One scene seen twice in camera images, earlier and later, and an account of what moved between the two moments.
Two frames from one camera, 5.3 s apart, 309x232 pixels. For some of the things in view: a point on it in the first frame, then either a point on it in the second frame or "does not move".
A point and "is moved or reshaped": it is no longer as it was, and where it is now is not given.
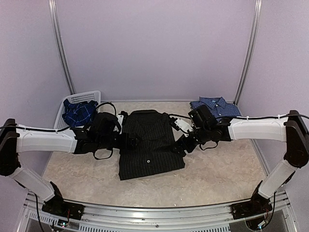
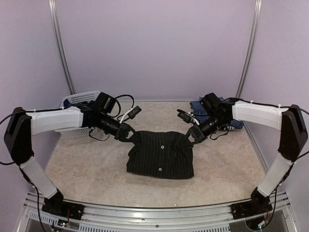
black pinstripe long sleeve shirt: [155, 153] is moved or reshaped
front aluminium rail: [100, 217] does not move
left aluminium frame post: [56, 33] does not move
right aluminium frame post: [256, 27] does not move
